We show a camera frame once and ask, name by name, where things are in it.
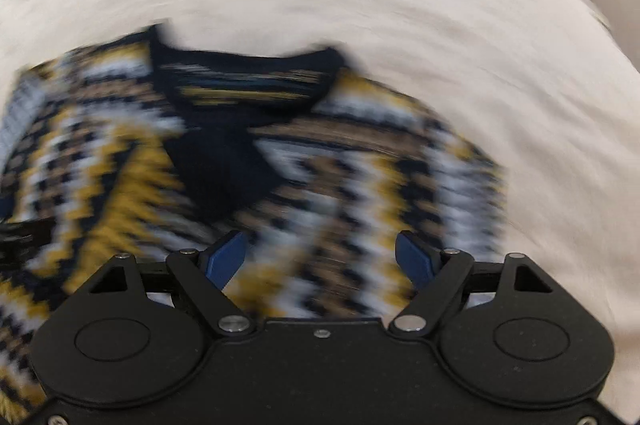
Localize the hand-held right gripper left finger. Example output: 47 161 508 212
88 230 252 337

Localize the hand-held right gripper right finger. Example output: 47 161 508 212
389 229 554 337

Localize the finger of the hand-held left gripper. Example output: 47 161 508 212
0 220 54 259

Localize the navy yellow patterned knit sweater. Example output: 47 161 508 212
0 24 509 424

